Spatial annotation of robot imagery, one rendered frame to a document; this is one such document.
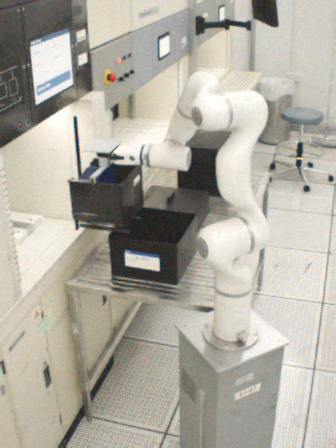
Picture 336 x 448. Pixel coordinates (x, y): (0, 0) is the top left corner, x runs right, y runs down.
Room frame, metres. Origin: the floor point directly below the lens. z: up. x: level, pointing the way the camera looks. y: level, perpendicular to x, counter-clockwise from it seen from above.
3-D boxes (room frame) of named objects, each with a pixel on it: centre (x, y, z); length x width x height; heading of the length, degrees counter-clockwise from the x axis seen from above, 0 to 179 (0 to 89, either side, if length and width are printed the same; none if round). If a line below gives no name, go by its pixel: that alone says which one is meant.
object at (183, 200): (2.37, -0.02, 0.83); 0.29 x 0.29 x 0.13; 71
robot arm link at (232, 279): (1.51, -0.17, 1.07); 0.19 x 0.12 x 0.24; 118
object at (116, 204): (1.96, 0.22, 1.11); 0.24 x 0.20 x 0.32; 162
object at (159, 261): (2.00, 0.06, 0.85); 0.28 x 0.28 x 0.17; 71
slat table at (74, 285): (2.38, -0.08, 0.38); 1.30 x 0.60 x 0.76; 163
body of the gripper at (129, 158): (1.93, 0.12, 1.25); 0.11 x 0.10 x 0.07; 72
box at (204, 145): (2.77, -0.21, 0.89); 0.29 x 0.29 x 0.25; 76
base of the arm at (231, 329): (1.53, -0.20, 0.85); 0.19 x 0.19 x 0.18
